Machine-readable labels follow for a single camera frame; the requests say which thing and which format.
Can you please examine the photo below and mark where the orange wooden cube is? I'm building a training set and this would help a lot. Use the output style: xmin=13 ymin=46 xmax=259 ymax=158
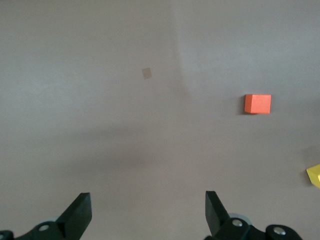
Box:
xmin=243 ymin=93 xmax=272 ymax=115

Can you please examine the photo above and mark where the small brown tape patch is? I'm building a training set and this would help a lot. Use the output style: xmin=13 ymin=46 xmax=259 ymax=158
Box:
xmin=141 ymin=67 xmax=153 ymax=80

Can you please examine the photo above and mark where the yellow wooden cube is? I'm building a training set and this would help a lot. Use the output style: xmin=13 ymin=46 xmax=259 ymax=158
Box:
xmin=306 ymin=163 xmax=320 ymax=189

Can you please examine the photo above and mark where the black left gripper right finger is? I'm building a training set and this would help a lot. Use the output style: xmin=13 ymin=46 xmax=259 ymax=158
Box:
xmin=203 ymin=190 xmax=305 ymax=240

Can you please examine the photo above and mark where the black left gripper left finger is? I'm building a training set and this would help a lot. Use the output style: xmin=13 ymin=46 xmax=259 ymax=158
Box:
xmin=0 ymin=191 xmax=93 ymax=240

